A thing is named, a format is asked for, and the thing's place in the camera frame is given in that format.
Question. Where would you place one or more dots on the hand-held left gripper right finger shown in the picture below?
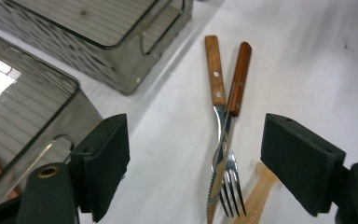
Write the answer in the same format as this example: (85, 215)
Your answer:
(298, 158)

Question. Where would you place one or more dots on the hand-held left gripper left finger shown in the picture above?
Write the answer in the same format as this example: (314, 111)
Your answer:
(105, 161)

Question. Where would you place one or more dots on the smoked transparent plastic bin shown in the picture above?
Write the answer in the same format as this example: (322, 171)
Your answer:
(112, 65)
(34, 118)

